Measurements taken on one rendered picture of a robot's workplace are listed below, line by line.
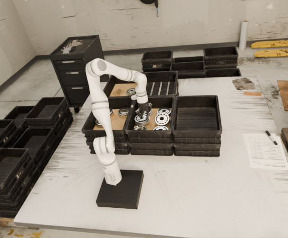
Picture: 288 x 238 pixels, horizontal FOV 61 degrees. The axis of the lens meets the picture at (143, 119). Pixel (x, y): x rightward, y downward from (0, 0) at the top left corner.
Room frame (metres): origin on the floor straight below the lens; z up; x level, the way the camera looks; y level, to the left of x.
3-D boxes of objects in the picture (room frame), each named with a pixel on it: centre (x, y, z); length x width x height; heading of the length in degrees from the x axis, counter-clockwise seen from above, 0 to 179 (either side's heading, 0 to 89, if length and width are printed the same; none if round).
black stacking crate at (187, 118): (1.28, -0.35, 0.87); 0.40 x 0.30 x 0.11; 165
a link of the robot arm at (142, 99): (1.41, 0.00, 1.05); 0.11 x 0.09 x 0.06; 32
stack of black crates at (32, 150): (1.84, 1.10, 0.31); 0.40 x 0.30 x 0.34; 165
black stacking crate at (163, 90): (1.75, -0.16, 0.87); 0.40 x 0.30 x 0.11; 165
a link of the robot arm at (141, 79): (1.39, -0.02, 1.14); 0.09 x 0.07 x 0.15; 33
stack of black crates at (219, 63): (2.86, -1.09, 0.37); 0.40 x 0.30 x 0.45; 75
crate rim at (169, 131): (1.36, -0.06, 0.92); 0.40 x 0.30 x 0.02; 165
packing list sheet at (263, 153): (1.06, -0.74, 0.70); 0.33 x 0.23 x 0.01; 165
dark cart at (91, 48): (3.13, 0.70, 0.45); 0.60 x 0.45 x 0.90; 165
